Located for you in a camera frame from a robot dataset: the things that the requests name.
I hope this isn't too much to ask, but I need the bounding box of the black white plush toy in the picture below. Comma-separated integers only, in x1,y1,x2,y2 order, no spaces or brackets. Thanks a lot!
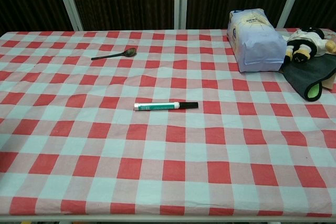
284,26,336,64

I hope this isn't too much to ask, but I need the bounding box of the red white checkered tablecloth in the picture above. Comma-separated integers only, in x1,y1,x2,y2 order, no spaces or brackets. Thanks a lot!
0,27,336,217

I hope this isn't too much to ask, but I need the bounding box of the beige paper piece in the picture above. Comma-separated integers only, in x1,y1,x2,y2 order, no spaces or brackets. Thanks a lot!
321,73,336,89

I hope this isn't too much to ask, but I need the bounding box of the dark metal spoon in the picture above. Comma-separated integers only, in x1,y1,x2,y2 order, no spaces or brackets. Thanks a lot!
91,47,138,61

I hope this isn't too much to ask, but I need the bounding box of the pale blue tissue pack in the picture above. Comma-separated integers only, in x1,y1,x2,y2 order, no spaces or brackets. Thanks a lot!
226,8,287,73

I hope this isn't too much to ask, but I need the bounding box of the dark cloth with green lining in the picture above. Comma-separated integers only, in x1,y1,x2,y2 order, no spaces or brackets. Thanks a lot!
278,54,336,102

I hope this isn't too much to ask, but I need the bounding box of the white green marker body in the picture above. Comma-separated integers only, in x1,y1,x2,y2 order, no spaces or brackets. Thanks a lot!
134,101,181,112

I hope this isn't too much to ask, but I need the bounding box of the black marker cap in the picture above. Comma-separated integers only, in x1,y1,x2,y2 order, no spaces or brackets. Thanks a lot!
179,101,199,110

